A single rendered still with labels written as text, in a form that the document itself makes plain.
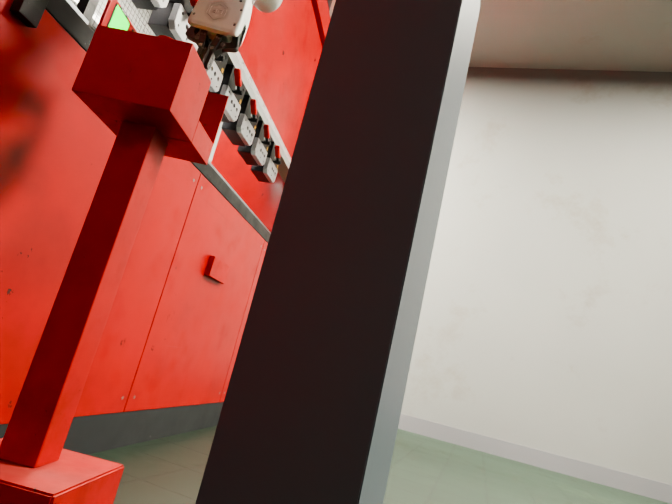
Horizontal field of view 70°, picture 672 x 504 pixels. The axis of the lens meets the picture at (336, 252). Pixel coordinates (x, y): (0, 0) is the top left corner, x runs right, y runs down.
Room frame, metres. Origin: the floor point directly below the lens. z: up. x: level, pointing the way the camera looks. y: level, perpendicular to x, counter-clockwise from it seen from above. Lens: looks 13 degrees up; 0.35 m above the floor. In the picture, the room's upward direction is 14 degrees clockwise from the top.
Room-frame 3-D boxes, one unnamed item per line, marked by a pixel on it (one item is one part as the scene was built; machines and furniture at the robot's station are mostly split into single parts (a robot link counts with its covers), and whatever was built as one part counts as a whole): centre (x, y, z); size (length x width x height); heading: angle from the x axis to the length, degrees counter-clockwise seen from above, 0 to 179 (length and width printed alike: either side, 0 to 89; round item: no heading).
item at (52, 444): (0.78, 0.37, 0.39); 0.06 x 0.06 x 0.54; 86
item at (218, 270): (1.72, 0.40, 0.58); 0.15 x 0.02 x 0.07; 169
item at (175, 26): (1.31, 0.64, 1.26); 0.15 x 0.09 x 0.17; 169
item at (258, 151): (2.09, 0.49, 1.26); 0.15 x 0.09 x 0.17; 169
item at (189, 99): (0.78, 0.37, 0.75); 0.20 x 0.16 x 0.18; 176
